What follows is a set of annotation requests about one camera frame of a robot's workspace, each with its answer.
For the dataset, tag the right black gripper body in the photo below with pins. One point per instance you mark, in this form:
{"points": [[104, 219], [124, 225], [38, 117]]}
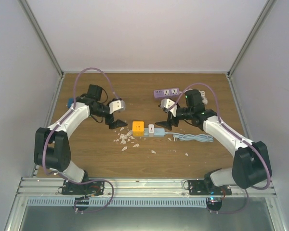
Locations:
{"points": [[171, 119]]}

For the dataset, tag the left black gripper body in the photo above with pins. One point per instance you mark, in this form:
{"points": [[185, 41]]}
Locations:
{"points": [[108, 121]]}

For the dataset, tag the blue cube plug adapter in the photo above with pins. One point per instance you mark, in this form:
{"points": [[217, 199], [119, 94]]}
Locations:
{"points": [[70, 103]]}

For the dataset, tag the purple power strip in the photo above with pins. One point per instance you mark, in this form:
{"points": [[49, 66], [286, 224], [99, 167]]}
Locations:
{"points": [[166, 93]]}

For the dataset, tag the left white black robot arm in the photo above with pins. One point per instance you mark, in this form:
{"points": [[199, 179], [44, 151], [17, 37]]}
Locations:
{"points": [[52, 149]]}

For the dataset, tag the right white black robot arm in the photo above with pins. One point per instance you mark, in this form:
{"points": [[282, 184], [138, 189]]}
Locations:
{"points": [[251, 164]]}

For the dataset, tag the yellow plug adapter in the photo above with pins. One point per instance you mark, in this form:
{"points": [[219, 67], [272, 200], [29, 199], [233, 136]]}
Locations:
{"points": [[138, 128]]}

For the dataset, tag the white plastic debris pile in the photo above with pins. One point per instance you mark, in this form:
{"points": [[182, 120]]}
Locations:
{"points": [[125, 139]]}

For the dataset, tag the white usb charger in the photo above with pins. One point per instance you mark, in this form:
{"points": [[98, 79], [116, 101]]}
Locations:
{"points": [[151, 130]]}

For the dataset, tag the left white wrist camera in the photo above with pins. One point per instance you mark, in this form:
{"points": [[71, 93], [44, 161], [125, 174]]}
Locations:
{"points": [[116, 105]]}

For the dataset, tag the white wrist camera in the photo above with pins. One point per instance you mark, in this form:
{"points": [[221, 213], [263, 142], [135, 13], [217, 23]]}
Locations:
{"points": [[169, 106], [116, 105]]}

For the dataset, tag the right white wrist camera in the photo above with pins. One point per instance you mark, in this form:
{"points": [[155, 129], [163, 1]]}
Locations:
{"points": [[169, 106]]}

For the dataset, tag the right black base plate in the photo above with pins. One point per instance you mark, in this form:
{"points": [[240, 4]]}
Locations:
{"points": [[205, 187]]}

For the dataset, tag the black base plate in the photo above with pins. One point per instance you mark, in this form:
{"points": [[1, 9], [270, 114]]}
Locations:
{"points": [[93, 188], [205, 187]]}

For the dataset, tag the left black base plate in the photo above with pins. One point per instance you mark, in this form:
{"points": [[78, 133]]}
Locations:
{"points": [[93, 188]]}

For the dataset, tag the slotted grey cable duct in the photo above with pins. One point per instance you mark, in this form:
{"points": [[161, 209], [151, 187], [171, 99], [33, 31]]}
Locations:
{"points": [[123, 202]]}

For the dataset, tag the aluminium front rail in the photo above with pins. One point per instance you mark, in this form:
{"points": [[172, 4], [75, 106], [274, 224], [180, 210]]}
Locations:
{"points": [[134, 188]]}

